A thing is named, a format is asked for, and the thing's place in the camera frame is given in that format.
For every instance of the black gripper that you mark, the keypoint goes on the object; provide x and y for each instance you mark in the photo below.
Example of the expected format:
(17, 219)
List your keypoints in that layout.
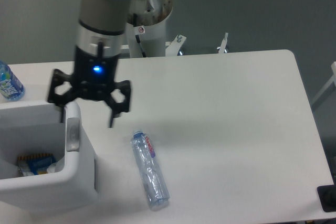
(92, 79)

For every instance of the blue yellow snack packet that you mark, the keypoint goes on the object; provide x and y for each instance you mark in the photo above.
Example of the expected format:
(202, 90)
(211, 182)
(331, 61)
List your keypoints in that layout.
(35, 164)

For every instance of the white clamp bracket right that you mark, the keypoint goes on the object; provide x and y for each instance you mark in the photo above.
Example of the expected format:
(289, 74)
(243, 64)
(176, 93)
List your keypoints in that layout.
(223, 47)

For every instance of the white plastic trash can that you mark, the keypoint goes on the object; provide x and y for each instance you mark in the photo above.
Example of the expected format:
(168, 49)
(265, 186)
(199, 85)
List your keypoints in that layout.
(32, 127)

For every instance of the clear plastic bottle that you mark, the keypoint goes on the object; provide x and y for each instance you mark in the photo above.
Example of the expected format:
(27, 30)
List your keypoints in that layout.
(154, 184)

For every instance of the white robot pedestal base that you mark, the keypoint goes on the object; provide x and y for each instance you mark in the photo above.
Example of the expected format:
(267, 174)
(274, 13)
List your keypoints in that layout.
(146, 30)

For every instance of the black device at table edge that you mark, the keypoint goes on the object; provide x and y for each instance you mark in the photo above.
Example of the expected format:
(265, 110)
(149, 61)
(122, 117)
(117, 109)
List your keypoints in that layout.
(327, 197)

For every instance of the blue labelled water bottle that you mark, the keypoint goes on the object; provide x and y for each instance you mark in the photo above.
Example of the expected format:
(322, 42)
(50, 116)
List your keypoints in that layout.
(11, 87)

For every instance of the white table leg frame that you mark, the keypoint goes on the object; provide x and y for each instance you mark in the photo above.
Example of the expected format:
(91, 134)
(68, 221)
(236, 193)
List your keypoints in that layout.
(327, 89)

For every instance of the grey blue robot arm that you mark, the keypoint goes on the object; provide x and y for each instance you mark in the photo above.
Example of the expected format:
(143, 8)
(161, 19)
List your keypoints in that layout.
(101, 26)

